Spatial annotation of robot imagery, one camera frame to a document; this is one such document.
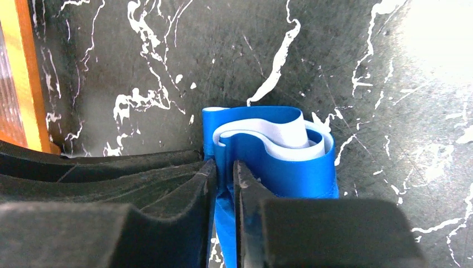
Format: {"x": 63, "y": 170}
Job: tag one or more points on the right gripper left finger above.
{"x": 175, "y": 231}

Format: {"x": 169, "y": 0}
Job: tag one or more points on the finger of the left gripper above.
{"x": 141, "y": 190}

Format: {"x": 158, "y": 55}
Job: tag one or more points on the blue underwear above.
{"x": 292, "y": 157}

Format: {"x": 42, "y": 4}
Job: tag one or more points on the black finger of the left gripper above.
{"x": 23, "y": 163}

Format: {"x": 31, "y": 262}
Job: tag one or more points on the wooden acrylic tiered rack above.
{"x": 20, "y": 48}

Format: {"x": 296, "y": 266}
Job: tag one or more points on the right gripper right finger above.
{"x": 300, "y": 232}

